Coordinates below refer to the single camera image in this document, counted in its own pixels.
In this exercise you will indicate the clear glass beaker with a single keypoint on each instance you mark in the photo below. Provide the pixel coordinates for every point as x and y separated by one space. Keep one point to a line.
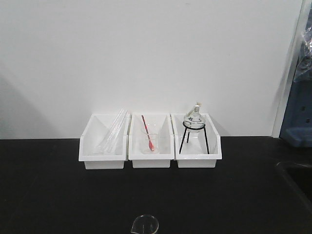
145 224

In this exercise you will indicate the small glass beaker in bin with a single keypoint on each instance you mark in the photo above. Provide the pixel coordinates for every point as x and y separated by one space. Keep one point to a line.
144 143

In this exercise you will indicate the glass alcohol lamp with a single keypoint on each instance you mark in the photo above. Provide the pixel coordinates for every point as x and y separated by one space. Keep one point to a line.
193 120

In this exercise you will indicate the middle white plastic bin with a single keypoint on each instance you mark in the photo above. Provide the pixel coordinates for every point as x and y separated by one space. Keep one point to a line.
156 123

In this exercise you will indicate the white plastic bin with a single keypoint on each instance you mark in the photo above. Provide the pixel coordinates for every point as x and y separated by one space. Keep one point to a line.
194 153
156 123
95 131

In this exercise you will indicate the right white plastic bin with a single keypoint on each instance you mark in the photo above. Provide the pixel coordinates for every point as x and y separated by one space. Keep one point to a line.
194 153

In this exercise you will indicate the left white plastic bin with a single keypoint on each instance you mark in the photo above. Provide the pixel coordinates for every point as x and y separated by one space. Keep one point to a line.
95 131

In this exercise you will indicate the blue shelf unit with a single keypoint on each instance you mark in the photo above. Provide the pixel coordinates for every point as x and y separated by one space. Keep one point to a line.
296 128

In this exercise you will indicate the black sink basin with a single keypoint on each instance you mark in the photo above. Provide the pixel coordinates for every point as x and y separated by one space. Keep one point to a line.
298 176

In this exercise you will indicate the black wire tripod stand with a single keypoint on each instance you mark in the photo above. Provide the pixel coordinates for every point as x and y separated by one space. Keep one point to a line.
186 136

